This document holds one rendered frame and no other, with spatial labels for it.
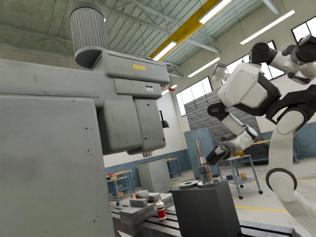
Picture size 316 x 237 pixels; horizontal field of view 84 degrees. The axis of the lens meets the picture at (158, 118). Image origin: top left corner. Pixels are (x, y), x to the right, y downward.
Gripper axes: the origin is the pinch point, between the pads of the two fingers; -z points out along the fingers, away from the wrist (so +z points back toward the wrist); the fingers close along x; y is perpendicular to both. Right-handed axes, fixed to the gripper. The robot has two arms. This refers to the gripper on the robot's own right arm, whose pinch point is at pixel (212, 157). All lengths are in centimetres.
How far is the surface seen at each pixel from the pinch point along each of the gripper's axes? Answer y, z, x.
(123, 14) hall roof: -487, 257, -50
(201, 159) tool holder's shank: -0.9, -11.8, 3.6
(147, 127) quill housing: -35.5, -8.1, -12.5
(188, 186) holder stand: 3.3, -16.0, -8.2
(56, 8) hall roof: -639, 129, -122
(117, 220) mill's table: -13, -20, -76
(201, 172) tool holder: 2.9, -13.6, 0.4
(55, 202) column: -15, -62, -12
